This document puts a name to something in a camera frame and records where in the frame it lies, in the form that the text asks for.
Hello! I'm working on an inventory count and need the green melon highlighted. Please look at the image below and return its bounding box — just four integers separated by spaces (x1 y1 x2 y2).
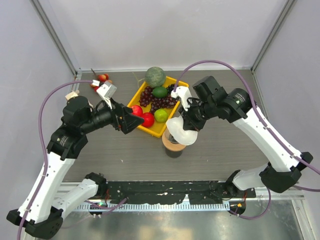
144 66 166 88

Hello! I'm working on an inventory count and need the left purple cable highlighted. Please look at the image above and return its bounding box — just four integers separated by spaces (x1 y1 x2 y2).
16 79 129 240

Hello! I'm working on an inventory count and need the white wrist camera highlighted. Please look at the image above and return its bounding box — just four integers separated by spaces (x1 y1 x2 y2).
92 80 117 109
170 86 192 112

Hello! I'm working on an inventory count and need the light green apple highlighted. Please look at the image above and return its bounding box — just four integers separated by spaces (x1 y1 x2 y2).
154 108 168 123

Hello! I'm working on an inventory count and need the clear glass ribbed dripper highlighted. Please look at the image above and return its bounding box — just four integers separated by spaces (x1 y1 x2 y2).
164 129 179 144

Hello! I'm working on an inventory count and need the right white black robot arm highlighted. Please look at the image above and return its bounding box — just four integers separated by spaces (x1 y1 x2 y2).
171 76 313 197

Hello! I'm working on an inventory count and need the red apple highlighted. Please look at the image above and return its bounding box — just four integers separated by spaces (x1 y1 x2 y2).
131 105 143 117

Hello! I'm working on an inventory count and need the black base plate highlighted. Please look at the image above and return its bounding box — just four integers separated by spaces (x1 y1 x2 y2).
97 180 256 205

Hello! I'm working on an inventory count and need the red yellow cherry bunch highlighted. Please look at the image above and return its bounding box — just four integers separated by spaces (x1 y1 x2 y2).
90 68 113 92

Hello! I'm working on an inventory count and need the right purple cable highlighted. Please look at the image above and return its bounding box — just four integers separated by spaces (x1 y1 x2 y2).
173 59 320 220

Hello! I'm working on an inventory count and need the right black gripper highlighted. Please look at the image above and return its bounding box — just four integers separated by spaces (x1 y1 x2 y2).
179 98 217 132

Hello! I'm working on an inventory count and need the purple cable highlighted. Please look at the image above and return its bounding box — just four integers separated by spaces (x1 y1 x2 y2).
16 79 129 240
173 59 320 220

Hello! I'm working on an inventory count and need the yellow plastic tray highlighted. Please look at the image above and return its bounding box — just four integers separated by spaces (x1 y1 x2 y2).
127 76 181 138

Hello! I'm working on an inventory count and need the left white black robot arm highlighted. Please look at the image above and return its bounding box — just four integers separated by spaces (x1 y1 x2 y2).
6 96 144 240

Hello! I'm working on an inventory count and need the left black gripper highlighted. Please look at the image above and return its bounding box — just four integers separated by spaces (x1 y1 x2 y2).
80 96 144 134

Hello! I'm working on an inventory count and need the white paper coffee filter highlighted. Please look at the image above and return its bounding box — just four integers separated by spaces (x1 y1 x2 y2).
166 115 198 146

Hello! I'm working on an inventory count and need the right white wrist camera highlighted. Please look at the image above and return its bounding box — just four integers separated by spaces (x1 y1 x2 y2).
170 86 192 112

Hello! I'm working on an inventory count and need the white slotted cable duct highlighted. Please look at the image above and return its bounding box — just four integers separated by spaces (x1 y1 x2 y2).
74 201 231 213

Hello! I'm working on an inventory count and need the dark green lime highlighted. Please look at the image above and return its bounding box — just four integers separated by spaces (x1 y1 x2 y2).
152 86 168 98

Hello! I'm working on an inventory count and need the red grape bunch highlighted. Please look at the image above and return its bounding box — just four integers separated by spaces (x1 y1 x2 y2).
139 86 178 114

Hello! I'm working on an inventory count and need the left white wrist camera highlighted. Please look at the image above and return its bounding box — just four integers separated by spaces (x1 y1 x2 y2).
92 80 117 109

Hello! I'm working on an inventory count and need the black grape bunch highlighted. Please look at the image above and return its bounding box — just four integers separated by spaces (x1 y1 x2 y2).
166 84 175 95

